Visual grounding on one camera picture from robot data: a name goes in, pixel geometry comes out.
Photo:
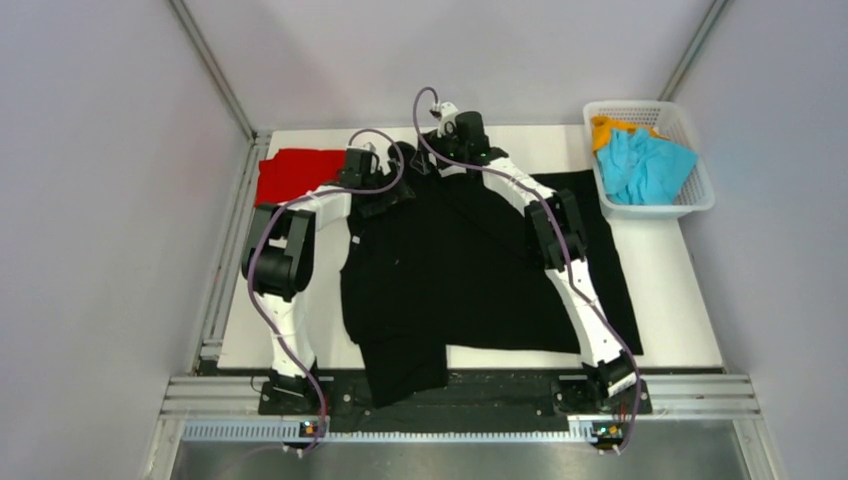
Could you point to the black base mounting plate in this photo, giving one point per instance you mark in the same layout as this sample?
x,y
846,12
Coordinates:
x,y
441,401

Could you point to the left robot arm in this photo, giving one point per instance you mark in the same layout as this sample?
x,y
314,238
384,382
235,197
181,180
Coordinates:
x,y
278,260

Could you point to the light blue t shirt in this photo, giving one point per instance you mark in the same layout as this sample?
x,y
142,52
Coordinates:
x,y
638,168

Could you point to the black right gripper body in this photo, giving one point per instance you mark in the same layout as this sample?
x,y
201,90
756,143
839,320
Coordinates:
x,y
449,144

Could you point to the aluminium frame rail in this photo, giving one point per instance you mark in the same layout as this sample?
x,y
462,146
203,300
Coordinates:
x,y
704,425

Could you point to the black t shirt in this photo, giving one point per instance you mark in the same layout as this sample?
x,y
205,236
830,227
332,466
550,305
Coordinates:
x,y
447,267

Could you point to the red folded t shirt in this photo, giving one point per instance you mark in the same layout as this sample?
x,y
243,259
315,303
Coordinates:
x,y
292,172

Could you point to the white plastic laundry basket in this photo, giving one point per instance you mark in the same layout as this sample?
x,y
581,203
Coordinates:
x,y
670,120

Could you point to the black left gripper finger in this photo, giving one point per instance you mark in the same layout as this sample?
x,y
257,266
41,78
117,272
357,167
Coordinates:
x,y
402,192
372,205

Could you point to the orange t shirt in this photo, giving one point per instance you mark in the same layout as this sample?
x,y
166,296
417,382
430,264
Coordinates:
x,y
603,126

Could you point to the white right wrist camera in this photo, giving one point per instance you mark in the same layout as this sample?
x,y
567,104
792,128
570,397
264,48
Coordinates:
x,y
445,113

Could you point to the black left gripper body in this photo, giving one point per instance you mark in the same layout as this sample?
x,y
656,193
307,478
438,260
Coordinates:
x,y
377,180

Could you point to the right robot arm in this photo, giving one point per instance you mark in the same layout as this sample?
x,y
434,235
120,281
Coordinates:
x,y
555,237

